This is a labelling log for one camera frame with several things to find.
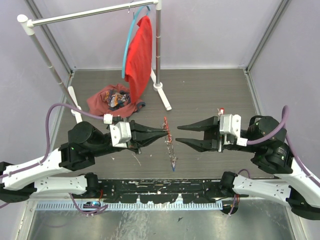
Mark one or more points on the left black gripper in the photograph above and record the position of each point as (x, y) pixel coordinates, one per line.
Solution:
(141, 135)

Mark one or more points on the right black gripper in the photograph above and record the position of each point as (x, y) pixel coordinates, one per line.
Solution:
(209, 125)

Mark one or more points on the blue and red keys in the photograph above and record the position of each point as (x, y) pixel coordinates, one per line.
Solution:
(220, 111)

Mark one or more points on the red handled keyring with keys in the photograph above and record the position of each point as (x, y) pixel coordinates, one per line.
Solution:
(169, 143)

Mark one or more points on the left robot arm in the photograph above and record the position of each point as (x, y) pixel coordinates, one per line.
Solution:
(85, 143)

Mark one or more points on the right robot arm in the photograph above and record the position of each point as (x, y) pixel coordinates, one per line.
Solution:
(265, 138)

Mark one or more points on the dark red printed shirt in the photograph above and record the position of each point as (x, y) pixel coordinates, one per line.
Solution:
(114, 100)

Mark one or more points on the bright red shirt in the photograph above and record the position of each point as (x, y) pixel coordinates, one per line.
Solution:
(138, 62)

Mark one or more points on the small electronics board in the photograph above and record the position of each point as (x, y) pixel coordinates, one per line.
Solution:
(92, 205)

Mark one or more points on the blue clothes hanger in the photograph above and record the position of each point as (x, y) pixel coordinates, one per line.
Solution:
(129, 35)

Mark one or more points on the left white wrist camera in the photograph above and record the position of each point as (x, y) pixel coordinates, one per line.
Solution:
(120, 131)

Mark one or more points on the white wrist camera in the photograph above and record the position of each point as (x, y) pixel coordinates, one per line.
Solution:
(120, 131)
(230, 130)

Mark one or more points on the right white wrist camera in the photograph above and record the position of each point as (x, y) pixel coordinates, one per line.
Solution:
(230, 130)

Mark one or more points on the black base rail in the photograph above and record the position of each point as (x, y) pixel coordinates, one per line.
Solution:
(160, 191)

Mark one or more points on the grey cable duct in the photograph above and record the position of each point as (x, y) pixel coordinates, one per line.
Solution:
(176, 206)

